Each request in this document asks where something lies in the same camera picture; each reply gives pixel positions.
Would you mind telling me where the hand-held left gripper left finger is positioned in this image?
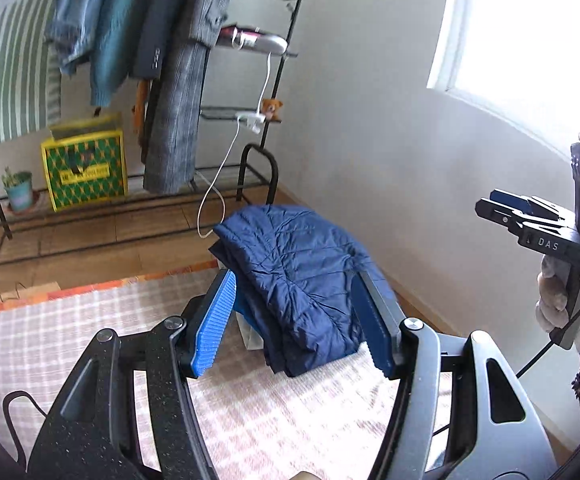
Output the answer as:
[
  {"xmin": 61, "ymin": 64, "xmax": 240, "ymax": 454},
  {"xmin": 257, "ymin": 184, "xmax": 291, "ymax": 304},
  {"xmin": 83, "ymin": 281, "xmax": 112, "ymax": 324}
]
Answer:
[{"xmin": 27, "ymin": 269, "xmax": 238, "ymax": 480}]

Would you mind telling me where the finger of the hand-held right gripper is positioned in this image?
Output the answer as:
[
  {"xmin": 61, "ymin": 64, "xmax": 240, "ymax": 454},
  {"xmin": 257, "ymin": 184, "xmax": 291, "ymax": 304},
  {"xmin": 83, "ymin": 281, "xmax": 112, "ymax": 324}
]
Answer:
[
  {"xmin": 475, "ymin": 199, "xmax": 578, "ymax": 236},
  {"xmin": 490, "ymin": 189, "xmax": 573, "ymax": 222}
]

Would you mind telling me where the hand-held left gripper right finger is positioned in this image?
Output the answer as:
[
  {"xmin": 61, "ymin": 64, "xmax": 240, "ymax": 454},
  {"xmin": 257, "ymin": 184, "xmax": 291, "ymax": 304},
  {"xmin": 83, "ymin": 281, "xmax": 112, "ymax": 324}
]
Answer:
[{"xmin": 352, "ymin": 271, "xmax": 558, "ymax": 480}]

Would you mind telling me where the navy puffer jacket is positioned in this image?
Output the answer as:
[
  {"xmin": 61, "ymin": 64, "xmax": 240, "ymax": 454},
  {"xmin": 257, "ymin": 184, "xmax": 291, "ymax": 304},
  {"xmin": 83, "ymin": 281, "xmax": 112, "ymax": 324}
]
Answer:
[{"xmin": 209, "ymin": 204, "xmax": 398, "ymax": 378}]

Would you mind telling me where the black metal clothes rack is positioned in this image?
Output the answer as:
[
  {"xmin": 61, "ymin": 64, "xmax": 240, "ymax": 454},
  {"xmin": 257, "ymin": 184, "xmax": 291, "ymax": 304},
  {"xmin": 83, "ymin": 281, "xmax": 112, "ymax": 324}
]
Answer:
[{"xmin": 0, "ymin": 0, "xmax": 321, "ymax": 283}]

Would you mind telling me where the person's right hand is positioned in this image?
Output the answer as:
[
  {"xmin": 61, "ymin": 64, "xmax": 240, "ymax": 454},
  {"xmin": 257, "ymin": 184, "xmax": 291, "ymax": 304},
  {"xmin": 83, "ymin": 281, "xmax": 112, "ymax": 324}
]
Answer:
[{"xmin": 536, "ymin": 255, "xmax": 580, "ymax": 356}]

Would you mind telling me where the pink checked blanket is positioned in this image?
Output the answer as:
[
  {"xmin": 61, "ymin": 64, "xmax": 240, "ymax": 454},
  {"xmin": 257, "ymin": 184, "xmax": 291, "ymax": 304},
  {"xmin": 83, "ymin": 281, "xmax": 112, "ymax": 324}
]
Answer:
[{"xmin": 0, "ymin": 260, "xmax": 471, "ymax": 480}]

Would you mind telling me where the bright window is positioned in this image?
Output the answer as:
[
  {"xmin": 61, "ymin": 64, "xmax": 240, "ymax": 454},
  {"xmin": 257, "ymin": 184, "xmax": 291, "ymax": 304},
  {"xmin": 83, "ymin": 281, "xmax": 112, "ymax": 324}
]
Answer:
[{"xmin": 427, "ymin": 0, "xmax": 580, "ymax": 156}]

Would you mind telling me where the yellow green patterned bag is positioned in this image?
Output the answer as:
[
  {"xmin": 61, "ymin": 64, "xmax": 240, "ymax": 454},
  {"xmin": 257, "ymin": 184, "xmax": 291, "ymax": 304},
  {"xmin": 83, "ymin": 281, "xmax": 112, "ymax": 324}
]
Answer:
[{"xmin": 40, "ymin": 112, "xmax": 129, "ymax": 212}]

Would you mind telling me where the white charger plug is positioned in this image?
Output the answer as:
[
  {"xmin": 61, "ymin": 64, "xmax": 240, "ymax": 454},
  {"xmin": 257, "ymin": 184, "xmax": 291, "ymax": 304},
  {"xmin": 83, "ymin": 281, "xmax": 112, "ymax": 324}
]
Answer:
[{"xmin": 237, "ymin": 111, "xmax": 267, "ymax": 134}]

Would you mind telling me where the hanging grey plaid coat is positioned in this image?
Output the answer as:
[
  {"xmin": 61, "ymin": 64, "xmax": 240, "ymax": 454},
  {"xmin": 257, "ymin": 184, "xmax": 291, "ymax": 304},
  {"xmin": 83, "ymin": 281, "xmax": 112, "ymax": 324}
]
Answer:
[{"xmin": 142, "ymin": 0, "xmax": 238, "ymax": 193}]

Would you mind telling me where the small potted plant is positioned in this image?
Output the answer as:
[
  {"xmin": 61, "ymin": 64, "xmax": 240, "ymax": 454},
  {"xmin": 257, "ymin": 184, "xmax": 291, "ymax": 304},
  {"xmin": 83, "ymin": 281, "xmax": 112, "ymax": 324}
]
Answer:
[{"xmin": 0, "ymin": 166, "xmax": 35, "ymax": 213}]

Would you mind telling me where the silver pink device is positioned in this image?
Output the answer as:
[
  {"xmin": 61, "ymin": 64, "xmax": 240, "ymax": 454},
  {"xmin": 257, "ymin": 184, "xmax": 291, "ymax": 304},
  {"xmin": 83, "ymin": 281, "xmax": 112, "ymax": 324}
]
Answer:
[{"xmin": 220, "ymin": 27, "xmax": 291, "ymax": 57}]

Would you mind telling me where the hanging dark blazer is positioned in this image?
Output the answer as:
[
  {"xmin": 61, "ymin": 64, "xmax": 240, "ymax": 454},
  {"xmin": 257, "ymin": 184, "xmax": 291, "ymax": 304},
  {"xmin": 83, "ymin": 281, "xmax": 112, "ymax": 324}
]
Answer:
[{"xmin": 130, "ymin": 0, "xmax": 193, "ymax": 81}]

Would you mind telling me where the hanging teal sweater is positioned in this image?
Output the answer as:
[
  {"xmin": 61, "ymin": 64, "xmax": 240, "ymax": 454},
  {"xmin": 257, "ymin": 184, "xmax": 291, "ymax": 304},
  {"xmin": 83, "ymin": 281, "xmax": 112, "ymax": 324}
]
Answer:
[{"xmin": 88, "ymin": 0, "xmax": 155, "ymax": 108}]

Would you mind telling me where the green striped curtain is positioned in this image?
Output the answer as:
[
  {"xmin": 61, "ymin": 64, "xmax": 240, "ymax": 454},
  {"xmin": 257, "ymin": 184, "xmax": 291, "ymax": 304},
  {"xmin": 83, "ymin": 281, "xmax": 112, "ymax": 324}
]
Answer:
[{"xmin": 0, "ymin": 0, "xmax": 63, "ymax": 148}]

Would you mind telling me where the hanging denim jacket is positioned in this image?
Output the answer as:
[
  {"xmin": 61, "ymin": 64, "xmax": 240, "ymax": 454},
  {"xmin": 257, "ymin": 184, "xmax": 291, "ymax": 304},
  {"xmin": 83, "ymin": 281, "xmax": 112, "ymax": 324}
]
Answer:
[{"xmin": 44, "ymin": 0, "xmax": 113, "ymax": 77}]

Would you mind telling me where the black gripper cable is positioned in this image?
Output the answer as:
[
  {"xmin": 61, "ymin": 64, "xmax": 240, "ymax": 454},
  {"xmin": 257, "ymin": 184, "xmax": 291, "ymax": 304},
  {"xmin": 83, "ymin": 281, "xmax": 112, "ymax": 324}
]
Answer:
[
  {"xmin": 515, "ymin": 270, "xmax": 580, "ymax": 378},
  {"xmin": 2, "ymin": 389, "xmax": 46, "ymax": 461}
]

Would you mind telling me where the brown hanging strap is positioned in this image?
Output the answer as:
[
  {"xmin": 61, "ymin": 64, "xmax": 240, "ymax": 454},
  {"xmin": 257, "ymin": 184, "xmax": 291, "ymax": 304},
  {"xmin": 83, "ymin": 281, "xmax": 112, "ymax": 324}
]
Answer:
[{"xmin": 132, "ymin": 80, "xmax": 151, "ymax": 150}]

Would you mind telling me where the white charging cable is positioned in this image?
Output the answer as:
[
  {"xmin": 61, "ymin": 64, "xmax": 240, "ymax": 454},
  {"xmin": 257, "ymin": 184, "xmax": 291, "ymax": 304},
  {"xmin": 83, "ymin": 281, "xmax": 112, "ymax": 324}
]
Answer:
[{"xmin": 197, "ymin": 27, "xmax": 275, "ymax": 240}]

